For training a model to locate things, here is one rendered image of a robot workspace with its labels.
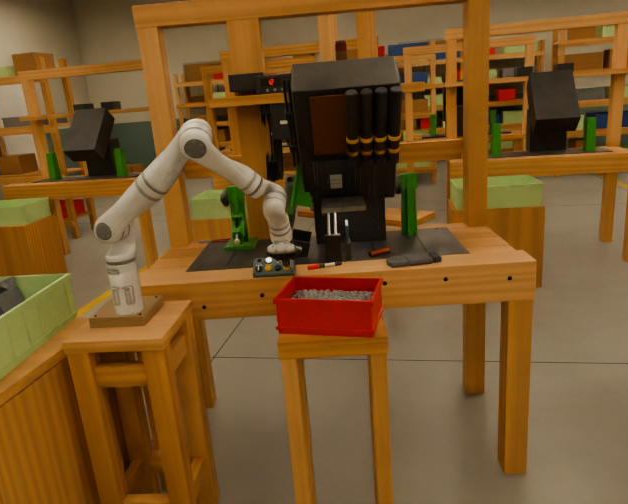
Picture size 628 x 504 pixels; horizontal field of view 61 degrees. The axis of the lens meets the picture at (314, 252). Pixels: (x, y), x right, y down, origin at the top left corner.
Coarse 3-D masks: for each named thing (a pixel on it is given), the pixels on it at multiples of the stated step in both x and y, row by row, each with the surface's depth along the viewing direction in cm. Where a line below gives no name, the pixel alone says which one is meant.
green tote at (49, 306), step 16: (32, 288) 199; (48, 288) 183; (64, 288) 194; (32, 304) 174; (48, 304) 183; (64, 304) 193; (0, 320) 158; (16, 320) 166; (32, 320) 174; (48, 320) 183; (64, 320) 192; (0, 336) 158; (16, 336) 165; (32, 336) 173; (48, 336) 182; (0, 352) 158; (16, 352) 165; (32, 352) 173; (0, 368) 157
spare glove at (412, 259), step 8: (392, 256) 199; (400, 256) 199; (408, 256) 197; (416, 256) 196; (424, 256) 195; (432, 256) 196; (440, 256) 195; (392, 264) 192; (400, 264) 192; (408, 264) 194; (416, 264) 193; (424, 264) 194
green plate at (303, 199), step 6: (300, 168) 209; (300, 174) 207; (294, 180) 206; (300, 180) 207; (294, 186) 207; (300, 186) 208; (294, 192) 208; (300, 192) 209; (306, 192) 209; (294, 198) 210; (300, 198) 209; (306, 198) 209; (300, 204) 210; (306, 204) 210
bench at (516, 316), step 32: (448, 224) 256; (192, 256) 236; (480, 320) 261; (512, 320) 196; (480, 352) 266; (512, 352) 200; (480, 384) 271; (512, 384) 204; (512, 416) 207; (512, 448) 211; (160, 480) 220
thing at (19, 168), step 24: (0, 72) 639; (48, 96) 635; (72, 96) 680; (48, 120) 643; (0, 144) 713; (0, 168) 681; (24, 168) 685; (72, 168) 703; (72, 216) 675; (96, 216) 725
